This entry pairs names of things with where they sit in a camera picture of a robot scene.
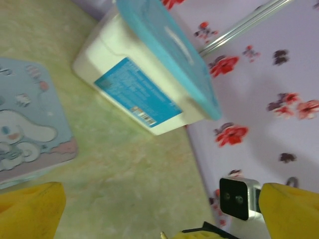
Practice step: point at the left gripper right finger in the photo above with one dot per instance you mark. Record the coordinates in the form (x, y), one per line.
(291, 216)

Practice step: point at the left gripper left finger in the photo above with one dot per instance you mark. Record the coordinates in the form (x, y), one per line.
(27, 214)

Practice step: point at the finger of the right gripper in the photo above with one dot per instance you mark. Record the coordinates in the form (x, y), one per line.
(199, 235)

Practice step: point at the light blue cartoon tin box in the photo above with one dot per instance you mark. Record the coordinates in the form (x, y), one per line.
(27, 119)

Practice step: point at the white storage box blue lid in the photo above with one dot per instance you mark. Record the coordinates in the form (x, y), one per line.
(139, 82)

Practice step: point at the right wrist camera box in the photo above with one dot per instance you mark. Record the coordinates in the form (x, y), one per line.
(235, 199)

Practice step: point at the aluminium frame corner post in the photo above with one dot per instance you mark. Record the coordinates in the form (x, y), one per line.
(239, 26)

